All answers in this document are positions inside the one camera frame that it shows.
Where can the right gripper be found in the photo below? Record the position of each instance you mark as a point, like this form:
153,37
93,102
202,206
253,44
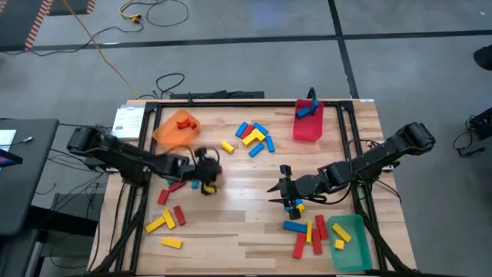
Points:
303,188

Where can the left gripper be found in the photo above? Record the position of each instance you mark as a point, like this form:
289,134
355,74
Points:
207,167

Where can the yellow wooden block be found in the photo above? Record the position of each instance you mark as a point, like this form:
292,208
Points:
168,218
249,141
171,242
258,134
209,189
155,224
341,232
300,207
309,232

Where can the blue wooden block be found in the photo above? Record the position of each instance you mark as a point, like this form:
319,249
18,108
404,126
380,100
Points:
169,181
295,226
256,149
315,105
241,129
260,128
303,112
270,143
195,184
289,209

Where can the yellow wooden cylinder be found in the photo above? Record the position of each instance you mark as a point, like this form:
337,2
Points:
227,147

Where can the red wooden arch block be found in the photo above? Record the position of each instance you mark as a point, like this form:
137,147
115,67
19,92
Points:
185,124

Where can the small yellow wooden cube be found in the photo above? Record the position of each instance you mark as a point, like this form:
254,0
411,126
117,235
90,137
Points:
339,244

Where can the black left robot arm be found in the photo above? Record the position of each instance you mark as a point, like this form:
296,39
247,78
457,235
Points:
127,157

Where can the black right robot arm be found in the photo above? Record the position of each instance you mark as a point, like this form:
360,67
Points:
384,157

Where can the orange translucent plastic bin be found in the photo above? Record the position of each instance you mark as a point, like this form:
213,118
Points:
169,134

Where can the red translucent plastic bin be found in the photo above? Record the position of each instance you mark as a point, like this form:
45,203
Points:
308,129

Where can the green translucent plastic bin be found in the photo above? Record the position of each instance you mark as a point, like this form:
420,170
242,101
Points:
353,257

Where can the black power strip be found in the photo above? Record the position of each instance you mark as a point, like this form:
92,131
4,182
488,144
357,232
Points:
230,94

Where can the small dark hardware pieces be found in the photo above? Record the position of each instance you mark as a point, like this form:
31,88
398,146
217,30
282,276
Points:
372,145

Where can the black clamp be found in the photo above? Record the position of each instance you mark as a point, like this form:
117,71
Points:
311,94

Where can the white printed booklet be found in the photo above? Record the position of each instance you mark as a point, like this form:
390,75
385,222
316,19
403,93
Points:
128,122

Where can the dark box under desk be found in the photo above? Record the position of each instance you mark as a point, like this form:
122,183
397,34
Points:
73,211

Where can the black side desk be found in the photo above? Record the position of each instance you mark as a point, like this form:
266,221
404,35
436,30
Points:
27,184

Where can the dark tablet device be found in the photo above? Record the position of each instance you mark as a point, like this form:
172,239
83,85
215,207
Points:
8,157

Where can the white paper sheet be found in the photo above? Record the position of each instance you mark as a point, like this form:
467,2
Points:
7,139

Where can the black floor equipment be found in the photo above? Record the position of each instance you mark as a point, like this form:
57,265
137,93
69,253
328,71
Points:
480,127

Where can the small black orange-striped mat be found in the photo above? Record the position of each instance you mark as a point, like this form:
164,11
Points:
75,5

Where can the person's shoe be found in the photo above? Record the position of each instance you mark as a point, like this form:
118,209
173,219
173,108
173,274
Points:
484,57

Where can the large black orange-striped mat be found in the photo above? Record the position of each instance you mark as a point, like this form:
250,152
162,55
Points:
19,19

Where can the black aluminium table frame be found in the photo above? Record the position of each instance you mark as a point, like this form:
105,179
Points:
250,104

